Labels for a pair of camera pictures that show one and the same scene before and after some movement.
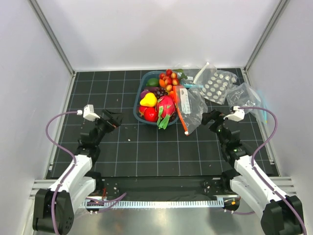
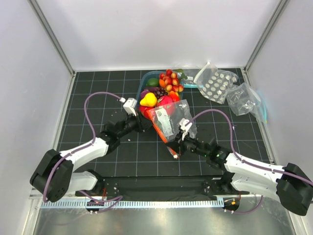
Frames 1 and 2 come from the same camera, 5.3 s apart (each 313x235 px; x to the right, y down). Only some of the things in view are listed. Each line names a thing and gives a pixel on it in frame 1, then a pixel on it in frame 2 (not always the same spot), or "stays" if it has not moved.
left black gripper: (117, 116) to (143, 124)
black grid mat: (137, 150) stays
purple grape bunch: (160, 91) stays
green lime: (152, 82) stays
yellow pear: (149, 100) stays
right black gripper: (206, 116) to (178, 146)
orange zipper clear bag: (191, 104) to (166, 118)
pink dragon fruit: (165, 107) stays
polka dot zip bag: (214, 83) stays
